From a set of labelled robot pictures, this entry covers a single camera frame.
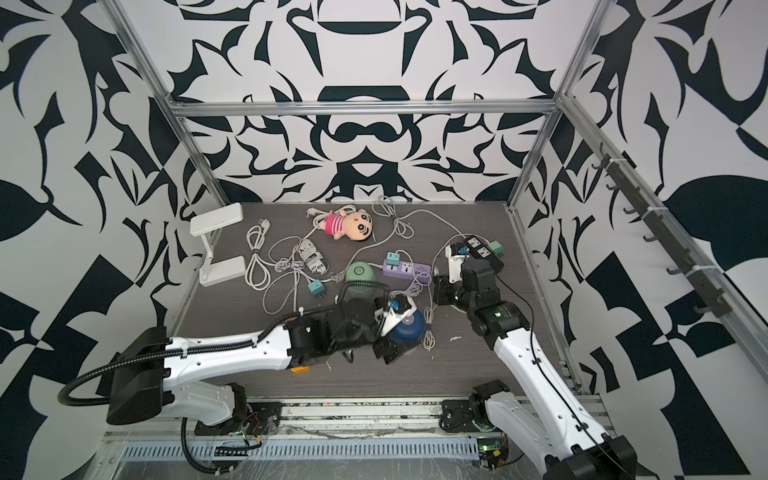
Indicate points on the wall hook rack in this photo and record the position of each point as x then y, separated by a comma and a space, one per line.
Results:
667, 232

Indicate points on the teal USB charger adapter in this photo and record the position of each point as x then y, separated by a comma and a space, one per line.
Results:
393, 260

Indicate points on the plush doll pink shirt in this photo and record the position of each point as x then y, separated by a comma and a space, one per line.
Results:
356, 225

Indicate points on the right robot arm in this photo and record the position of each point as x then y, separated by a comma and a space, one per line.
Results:
557, 433

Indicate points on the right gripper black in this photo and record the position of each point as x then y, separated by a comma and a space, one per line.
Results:
443, 283

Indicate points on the teal adapter on table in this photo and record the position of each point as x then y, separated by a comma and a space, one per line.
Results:
317, 288

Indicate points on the orange power strip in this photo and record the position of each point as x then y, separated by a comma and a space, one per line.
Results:
301, 370

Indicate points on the green adapter on black strip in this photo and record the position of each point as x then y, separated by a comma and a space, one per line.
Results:
496, 248

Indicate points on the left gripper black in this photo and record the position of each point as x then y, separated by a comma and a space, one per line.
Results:
386, 345

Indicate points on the black power strip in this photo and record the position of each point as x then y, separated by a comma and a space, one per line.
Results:
481, 250

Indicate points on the purple power strip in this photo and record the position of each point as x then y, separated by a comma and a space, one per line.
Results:
408, 271

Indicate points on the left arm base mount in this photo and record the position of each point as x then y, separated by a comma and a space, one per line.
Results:
257, 418

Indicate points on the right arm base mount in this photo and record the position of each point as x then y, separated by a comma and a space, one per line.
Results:
464, 416

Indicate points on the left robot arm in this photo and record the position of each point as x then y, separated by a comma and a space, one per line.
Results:
160, 376

